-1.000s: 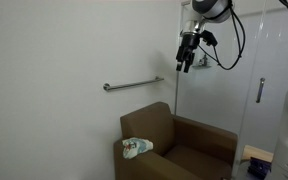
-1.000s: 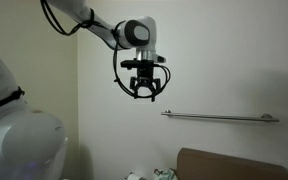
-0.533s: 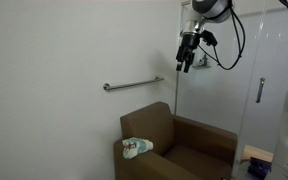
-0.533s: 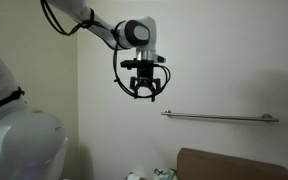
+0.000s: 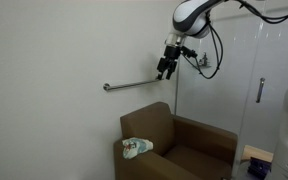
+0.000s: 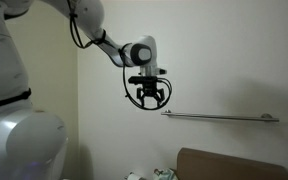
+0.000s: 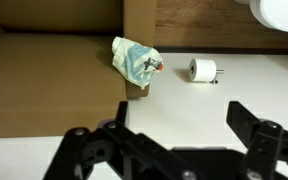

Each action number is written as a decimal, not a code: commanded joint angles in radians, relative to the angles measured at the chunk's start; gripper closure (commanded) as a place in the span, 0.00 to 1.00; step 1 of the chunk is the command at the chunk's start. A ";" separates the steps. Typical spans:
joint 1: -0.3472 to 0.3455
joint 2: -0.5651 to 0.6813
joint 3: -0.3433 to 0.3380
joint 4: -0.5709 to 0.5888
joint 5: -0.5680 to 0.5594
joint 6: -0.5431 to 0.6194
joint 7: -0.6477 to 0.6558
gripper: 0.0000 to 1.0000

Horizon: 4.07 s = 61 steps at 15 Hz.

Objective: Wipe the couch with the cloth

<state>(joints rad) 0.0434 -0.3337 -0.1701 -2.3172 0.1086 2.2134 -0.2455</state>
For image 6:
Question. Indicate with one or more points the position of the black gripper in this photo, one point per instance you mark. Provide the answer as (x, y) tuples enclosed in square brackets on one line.
[(149, 89)]

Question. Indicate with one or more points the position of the white and blue striped cloth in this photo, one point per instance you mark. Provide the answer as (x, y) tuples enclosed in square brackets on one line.
[(165, 174)]

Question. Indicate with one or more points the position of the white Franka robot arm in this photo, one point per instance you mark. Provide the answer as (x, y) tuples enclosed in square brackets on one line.
[(24, 140)]

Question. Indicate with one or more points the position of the white toilet paper roll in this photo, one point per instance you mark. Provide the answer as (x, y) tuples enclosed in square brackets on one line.
[(134, 176)]

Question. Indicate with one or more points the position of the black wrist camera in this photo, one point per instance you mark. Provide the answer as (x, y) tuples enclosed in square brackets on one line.
[(142, 79)]

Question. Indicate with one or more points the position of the metal wall grab bar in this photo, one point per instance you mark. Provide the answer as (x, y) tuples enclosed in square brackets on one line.
[(217, 116)]

